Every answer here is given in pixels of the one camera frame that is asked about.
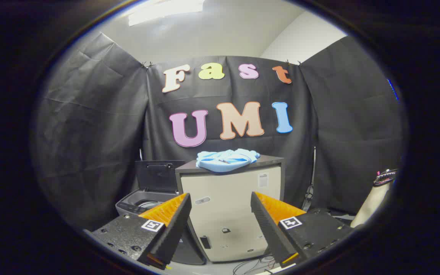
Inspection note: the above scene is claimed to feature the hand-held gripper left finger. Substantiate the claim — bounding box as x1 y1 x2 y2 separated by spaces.
84 193 192 271

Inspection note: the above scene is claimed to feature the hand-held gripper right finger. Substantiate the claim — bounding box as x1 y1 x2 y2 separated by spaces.
250 191 354 268

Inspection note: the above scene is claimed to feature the grey washing machine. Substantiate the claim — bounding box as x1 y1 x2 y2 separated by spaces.
115 188 206 265

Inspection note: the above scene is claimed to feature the light blue shirt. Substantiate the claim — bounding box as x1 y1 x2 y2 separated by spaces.
196 149 261 173

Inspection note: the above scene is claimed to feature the white cabinet with dark top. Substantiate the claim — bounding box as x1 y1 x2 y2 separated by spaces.
175 155 285 263

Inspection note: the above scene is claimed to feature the thin metal stand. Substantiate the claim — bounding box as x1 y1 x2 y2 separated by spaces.
302 147 317 211

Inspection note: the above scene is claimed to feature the beige bag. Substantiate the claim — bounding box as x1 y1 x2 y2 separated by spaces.
352 169 398 228

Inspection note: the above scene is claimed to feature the black backdrop cloth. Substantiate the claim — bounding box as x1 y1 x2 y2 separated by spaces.
33 32 404 231

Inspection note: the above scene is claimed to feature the tangle of floor cables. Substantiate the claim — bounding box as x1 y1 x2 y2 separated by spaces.
232 255 278 275

